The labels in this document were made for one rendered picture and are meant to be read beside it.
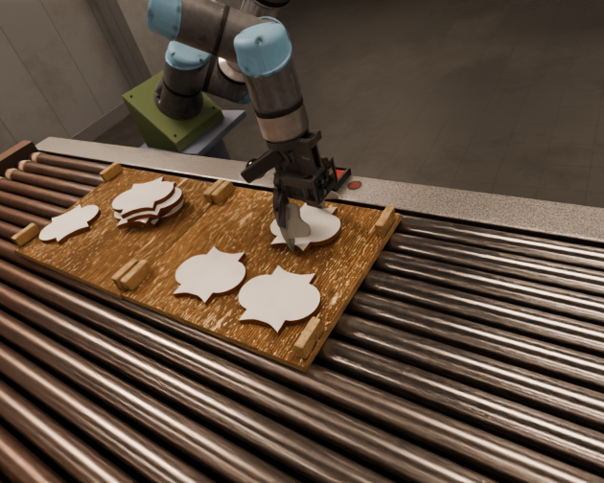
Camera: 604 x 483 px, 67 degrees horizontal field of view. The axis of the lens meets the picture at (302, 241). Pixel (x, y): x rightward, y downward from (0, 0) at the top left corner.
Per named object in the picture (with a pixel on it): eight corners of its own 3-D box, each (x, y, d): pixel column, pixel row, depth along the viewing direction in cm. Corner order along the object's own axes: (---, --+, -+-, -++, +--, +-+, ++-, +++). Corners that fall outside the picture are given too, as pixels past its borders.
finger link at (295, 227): (305, 260, 77) (307, 206, 74) (277, 253, 81) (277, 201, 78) (315, 255, 80) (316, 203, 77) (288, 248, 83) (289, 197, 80)
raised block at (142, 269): (148, 267, 90) (141, 258, 88) (154, 270, 89) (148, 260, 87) (126, 289, 86) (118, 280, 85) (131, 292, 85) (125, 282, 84)
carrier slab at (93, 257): (126, 172, 129) (123, 167, 127) (234, 192, 106) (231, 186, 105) (16, 254, 109) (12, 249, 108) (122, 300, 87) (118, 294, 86)
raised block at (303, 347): (316, 325, 69) (312, 313, 67) (327, 328, 68) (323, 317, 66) (295, 356, 66) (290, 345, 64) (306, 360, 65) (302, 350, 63)
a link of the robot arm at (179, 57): (167, 57, 138) (173, 21, 127) (211, 73, 142) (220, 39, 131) (157, 86, 133) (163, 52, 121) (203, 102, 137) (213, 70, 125)
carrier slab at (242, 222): (235, 191, 106) (232, 185, 105) (402, 219, 85) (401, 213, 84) (125, 299, 87) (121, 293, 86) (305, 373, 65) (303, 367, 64)
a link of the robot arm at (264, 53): (284, 13, 65) (287, 31, 58) (302, 87, 72) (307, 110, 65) (230, 29, 66) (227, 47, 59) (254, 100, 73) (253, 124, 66)
